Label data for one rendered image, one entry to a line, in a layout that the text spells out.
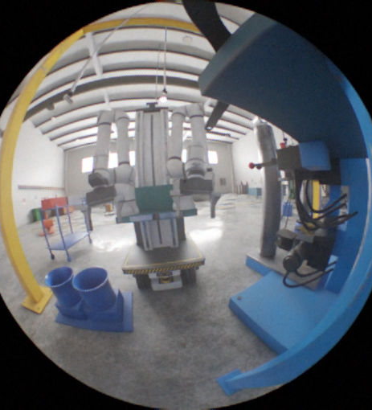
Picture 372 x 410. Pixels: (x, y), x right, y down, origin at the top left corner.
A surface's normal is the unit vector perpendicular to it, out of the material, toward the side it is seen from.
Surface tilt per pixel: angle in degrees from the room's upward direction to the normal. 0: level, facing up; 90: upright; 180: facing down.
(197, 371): 0
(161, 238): 90
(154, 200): 90
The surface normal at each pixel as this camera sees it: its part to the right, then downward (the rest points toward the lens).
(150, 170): 0.20, 0.11
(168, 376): -0.07, -0.99
